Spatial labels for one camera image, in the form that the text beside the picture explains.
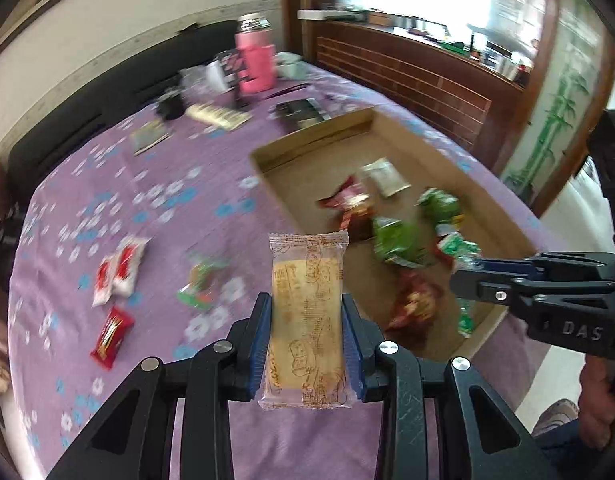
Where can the wooden brick-pattern cabinet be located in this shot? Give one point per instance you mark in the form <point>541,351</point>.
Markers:
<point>412,85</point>

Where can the beige printed cracker packet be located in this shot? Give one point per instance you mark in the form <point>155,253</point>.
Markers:
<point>307,310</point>

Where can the beige shoe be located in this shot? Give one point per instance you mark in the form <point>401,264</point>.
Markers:
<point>557,415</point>

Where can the light green case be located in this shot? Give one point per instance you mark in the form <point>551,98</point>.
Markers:
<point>291,66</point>

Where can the black phone stand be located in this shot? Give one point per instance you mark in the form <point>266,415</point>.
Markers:
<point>235,72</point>

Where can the small dark green snack packet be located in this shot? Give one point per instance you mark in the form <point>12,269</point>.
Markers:
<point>442,210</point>

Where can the row of small sill clutter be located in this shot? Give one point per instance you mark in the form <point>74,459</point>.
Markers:
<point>487,55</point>

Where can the shallow cardboard box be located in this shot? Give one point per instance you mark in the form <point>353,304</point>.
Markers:
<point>312,175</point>

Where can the bright red snack packet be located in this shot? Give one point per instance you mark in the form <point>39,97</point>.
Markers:
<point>112,337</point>

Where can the cream tube packet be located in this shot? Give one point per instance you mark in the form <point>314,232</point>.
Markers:
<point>217,116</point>

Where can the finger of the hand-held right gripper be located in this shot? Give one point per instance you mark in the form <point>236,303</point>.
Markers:
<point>515,267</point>
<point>487,287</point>

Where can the dark red snack packet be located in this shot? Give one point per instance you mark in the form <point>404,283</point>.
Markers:
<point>350,200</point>
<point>415,302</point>

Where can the white flat box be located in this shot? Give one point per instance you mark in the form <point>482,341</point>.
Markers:
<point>327,14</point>

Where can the black portable radio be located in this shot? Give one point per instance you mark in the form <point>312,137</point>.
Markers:
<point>302,112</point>

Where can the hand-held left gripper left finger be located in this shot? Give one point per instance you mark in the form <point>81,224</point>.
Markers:
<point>261,355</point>

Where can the pink sleeved bottle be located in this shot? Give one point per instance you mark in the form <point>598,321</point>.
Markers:
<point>255,60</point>

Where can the person's leg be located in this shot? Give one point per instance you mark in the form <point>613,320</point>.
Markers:
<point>567,455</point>

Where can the black cup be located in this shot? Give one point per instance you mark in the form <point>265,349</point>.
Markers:
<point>171,105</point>

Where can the person's right hand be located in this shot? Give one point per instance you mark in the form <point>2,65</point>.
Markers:
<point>597,410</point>

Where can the red and white snack packet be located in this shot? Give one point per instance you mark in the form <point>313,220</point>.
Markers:
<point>103,282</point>
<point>130,265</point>

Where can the clear plastic bag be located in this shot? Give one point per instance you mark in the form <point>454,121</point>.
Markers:
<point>197,80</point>

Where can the green-edged cracker packet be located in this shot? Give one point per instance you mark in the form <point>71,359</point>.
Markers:
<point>202,282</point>

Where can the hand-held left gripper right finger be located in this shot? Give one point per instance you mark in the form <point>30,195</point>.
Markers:
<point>351,355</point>

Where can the grey booklet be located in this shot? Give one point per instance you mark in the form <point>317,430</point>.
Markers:
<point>150,137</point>

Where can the green and white snack packet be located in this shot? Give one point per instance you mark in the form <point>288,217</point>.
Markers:
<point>457,252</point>
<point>466,320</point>

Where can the black sofa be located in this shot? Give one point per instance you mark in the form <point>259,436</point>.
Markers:
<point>87,110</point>

